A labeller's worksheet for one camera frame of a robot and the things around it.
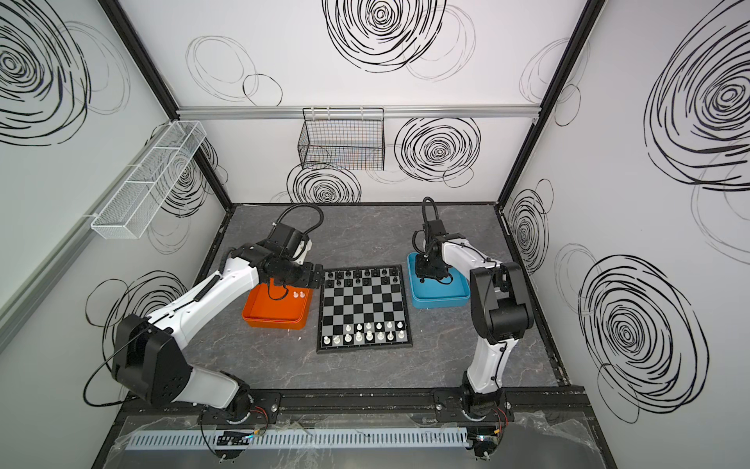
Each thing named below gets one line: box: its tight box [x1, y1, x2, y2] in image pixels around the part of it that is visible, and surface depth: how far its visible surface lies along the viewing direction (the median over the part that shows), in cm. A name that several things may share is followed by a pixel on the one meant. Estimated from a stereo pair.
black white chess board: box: [316, 264, 414, 354], surface depth 91 cm
